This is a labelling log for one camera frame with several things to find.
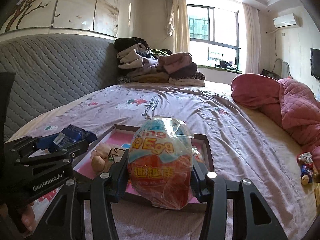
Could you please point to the person left hand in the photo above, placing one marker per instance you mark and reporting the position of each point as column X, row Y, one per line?
column 28, row 218

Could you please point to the pile of folded clothes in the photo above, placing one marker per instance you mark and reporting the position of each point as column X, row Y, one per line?
column 140, row 63

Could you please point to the beige left curtain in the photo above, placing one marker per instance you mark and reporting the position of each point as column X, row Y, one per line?
column 177, row 25

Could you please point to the white wall air conditioner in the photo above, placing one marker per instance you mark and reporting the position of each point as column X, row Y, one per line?
column 289, row 20

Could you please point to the grey quilted headboard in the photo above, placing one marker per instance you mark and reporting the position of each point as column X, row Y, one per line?
column 53, row 70

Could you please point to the blue cookie packet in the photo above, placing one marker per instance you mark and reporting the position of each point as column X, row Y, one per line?
column 68, row 136

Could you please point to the beige right curtain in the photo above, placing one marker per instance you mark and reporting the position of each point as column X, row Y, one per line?
column 253, row 39

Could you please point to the black flat television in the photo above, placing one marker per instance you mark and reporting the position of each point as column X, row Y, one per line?
column 315, row 63

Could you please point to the painted wall panel mural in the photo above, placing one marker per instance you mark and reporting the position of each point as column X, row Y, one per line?
column 100, row 16

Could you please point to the window with dark frame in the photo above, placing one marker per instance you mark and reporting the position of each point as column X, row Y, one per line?
column 214, row 36

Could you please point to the pink strawberry bed sheet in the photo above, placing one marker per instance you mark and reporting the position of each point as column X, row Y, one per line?
column 243, row 143

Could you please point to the beige drawstring pouch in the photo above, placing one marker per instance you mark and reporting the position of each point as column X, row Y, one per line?
column 110, row 153

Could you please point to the beige curtain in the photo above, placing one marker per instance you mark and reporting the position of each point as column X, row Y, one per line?
column 253, row 39
column 177, row 25

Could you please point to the red quilted blanket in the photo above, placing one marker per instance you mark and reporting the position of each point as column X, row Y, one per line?
column 287, row 102

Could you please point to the yellow snack packet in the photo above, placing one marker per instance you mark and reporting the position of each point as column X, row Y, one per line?
column 317, row 194

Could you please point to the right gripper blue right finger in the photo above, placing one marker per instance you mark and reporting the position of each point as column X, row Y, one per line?
column 252, row 216

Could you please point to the toy egg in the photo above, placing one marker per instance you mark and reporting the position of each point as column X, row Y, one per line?
column 160, row 161
column 197, row 155

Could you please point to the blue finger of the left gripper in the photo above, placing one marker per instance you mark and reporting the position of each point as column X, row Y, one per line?
column 51, row 160
column 29, row 145

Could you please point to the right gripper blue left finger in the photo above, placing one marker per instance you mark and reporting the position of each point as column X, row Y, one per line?
column 65, row 218

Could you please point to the small clown doll toy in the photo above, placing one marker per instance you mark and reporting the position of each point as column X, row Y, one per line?
column 308, row 170

